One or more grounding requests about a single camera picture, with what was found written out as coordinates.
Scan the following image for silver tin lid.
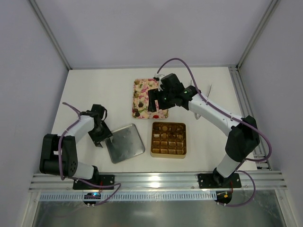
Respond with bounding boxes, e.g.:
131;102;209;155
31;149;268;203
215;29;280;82
106;123;145;164

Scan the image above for metal tongs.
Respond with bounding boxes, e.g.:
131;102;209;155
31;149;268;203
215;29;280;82
190;80;213;120

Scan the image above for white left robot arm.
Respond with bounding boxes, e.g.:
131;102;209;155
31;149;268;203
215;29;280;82
39;102;113;186

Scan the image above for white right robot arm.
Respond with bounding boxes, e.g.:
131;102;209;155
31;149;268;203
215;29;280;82
148;73;260;187

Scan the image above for gold chocolate tin box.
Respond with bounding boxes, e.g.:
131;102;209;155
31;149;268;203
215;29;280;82
150;122;187;159

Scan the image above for floral rectangular tray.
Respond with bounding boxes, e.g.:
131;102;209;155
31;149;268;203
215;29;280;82
132;79;169;119

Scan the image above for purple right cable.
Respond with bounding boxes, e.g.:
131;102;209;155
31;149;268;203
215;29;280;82
157;57;272;208

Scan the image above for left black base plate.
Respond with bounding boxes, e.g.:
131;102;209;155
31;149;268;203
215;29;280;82
72;174;115;190

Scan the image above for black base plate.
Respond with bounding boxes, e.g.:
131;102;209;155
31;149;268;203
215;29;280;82
72;174;115;190
197;173;242;189

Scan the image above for aluminium right side rail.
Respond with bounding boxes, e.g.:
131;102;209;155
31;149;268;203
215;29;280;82
228;66;268;159

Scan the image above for aluminium rail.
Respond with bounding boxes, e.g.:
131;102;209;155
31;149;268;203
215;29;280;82
29;170;287;192
228;66;268;159

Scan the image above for slotted cable duct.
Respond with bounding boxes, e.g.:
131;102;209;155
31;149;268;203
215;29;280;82
39;191;217;202

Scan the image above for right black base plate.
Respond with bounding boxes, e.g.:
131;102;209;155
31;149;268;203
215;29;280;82
197;173;242;189

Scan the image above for aluminium front rail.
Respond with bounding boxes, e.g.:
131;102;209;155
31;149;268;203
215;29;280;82
29;170;287;192

